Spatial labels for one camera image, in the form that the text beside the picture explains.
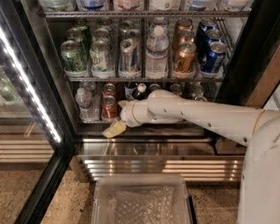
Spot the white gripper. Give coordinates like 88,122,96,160
102,100,165,138

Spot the red coke can front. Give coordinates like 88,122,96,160
102,95,118,119

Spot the red coke can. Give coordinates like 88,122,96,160
102,95,118,119
102,83,117,97

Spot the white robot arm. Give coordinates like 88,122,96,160
103,90,280,224

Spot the red coke can rear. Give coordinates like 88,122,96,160
102,83,117,97

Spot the clear water bottle bottom shelf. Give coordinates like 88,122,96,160
76,88,98,122

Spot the clear water bottle shelf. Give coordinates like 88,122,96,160
76,88,98,122
146,25,169,78

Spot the blue pepsi can bottom rear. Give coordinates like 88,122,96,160
148,83,161,91

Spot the blue pepsi can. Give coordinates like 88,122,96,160
199,29,223,55
201,41,227,74
197,18,217,35
148,83,161,91

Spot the gold can bottom rear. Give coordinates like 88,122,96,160
170,83,182,96

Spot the gold can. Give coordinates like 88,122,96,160
170,83,182,96
174,42,196,73
175,18,193,32
176,31,195,43

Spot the silver red bull can front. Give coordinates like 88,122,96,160
119,39,138,73

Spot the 7up can middle front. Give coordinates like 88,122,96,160
90,40,111,73

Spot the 7up can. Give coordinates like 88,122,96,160
92,29,110,45
90,40,111,73

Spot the green can middle front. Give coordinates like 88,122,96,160
61,40,86,72

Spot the green can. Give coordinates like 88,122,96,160
65,28,89,52
61,40,86,72

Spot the clear water bottle middle shelf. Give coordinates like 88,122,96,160
146,25,169,78

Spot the silver can bottom rear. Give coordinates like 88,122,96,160
185,83,203,99

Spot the silver can bottom front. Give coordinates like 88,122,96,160
194,96,207,102

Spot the gold can middle front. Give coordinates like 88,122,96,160
174,42,196,73

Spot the fridge glass door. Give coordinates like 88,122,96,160
0,0,74,224

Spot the blue pepsi can middle front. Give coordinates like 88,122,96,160
201,41,227,74

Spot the gold can middle rear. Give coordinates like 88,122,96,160
175,18,193,32

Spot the blue pepsi can middle rear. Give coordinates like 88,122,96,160
197,18,217,35

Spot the dark juice bottle white cap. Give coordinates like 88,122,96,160
132,83,147,100

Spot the clear plastic bin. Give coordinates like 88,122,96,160
91,174,193,224

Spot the white led light strip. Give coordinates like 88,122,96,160
0,25,62,143

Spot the middle wire shelf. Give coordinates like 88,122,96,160
67,77,223,82

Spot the wire shelf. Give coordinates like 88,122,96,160
40,10,250,19
67,77,223,82

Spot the top wire shelf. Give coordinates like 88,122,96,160
40,10,250,19

